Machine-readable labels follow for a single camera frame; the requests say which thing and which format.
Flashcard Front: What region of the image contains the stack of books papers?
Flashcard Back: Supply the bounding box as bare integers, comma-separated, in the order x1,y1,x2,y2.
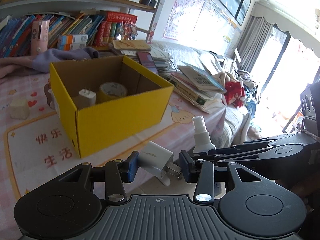
109,41,224,113

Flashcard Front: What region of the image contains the cream heart block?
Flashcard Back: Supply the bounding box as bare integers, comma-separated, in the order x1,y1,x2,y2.
9,98,30,119

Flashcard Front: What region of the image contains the red book set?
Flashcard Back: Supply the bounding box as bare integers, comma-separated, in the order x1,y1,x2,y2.
93,10,137,47

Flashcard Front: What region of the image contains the white spray bottle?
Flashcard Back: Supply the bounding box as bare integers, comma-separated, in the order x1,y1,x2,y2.
192,115,216,154

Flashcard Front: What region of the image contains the large white charger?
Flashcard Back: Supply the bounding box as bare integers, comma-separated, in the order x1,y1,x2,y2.
78,88,96,109

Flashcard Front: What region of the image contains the orange white box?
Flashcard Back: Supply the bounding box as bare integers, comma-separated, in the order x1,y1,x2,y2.
57,34,88,51

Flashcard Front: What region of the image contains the grey curtain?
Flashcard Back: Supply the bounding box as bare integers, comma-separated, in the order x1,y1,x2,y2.
237,16,273,72

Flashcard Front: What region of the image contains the yellow cardboard box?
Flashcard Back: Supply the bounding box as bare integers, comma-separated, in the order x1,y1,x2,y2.
50,56,174,158

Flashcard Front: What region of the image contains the yellow tape roll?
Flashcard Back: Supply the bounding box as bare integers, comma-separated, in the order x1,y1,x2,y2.
96,82,128,103

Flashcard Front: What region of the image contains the small white charger plug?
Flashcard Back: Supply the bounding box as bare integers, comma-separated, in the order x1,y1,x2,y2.
138,141,182,179

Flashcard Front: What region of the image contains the pink purple cloth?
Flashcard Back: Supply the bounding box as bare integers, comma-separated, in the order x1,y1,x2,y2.
1,47,99,79

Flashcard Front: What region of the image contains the pink checkered tablecloth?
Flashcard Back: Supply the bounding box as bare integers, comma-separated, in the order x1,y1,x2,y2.
1,73,226,239

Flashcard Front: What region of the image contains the alphabet wall poster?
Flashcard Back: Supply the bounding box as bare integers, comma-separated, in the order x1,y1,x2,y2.
163,0,241,53

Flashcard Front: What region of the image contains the white bookshelf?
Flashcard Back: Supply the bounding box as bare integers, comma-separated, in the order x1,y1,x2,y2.
1,0,165,44

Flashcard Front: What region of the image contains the black smartphone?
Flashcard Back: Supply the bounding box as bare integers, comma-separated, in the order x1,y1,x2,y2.
137,51,158,74

